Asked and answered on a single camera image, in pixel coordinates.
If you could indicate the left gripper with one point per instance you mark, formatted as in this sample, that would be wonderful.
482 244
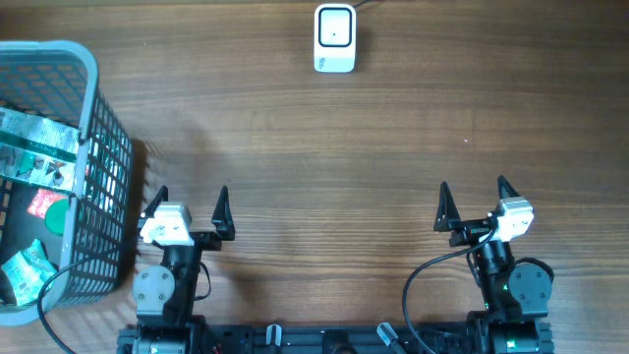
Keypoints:
224 228

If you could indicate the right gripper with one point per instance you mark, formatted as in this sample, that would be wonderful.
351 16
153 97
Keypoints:
447 219

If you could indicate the green lidded jar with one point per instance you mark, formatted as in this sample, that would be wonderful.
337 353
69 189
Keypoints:
55 217

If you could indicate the orange Kleenex tissue pack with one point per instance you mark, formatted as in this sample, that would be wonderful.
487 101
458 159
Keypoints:
42 201

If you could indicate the green 3M gloves package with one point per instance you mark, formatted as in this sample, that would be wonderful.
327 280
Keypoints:
38 151

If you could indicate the light green wipes pack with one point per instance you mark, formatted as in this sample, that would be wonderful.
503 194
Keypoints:
27 271

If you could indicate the grey plastic mesh basket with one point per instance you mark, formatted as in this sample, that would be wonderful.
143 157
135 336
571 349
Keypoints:
59 80

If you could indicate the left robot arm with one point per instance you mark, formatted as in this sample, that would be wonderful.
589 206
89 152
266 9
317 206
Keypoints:
166 293

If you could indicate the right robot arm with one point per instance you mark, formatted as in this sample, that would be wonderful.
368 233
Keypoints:
515 291

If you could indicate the white barcode scanner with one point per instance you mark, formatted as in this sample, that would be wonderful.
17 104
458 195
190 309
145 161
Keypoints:
335 38

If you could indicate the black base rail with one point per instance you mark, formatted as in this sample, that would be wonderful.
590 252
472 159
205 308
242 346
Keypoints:
339 339

